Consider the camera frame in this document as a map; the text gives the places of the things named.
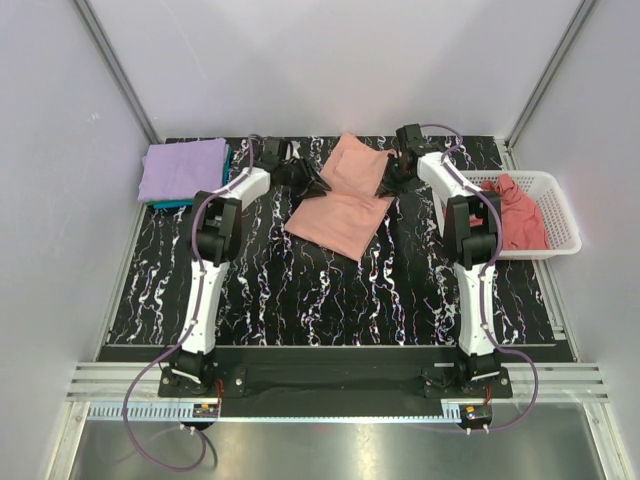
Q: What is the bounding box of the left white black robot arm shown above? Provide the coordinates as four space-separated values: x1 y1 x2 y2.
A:
160 137 331 396

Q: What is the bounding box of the pink printed t shirt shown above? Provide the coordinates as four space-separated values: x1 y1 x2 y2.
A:
285 133 395 262

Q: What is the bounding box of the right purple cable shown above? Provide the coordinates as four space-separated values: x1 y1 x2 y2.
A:
419 123 539 432

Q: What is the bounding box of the red crumpled t shirt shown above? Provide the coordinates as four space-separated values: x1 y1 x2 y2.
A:
445 174 550 260

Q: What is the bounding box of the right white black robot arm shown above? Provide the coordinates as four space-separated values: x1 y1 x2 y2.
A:
376 124 503 397

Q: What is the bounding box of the white plastic laundry basket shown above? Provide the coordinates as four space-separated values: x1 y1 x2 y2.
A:
425 167 582 261

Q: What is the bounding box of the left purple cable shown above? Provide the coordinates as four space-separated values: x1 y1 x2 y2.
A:
121 133 219 474

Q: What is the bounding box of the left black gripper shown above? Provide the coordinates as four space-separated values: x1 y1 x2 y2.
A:
278 157 329 200

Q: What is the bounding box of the right white cable duct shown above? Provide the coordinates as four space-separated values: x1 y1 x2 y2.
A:
441 403 461 422

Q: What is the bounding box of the left white cable duct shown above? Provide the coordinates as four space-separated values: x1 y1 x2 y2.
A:
87 402 194 421

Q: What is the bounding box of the teal folded t shirt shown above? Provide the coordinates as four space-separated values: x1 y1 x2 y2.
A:
144 144 234 211

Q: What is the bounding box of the purple cable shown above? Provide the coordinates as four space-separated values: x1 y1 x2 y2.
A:
419 123 539 432
121 133 219 474

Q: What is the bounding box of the white cable duct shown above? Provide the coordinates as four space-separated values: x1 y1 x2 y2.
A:
441 403 461 422
87 402 194 421

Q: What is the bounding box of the purple folded t shirt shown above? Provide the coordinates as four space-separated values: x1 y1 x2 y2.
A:
138 138 229 204

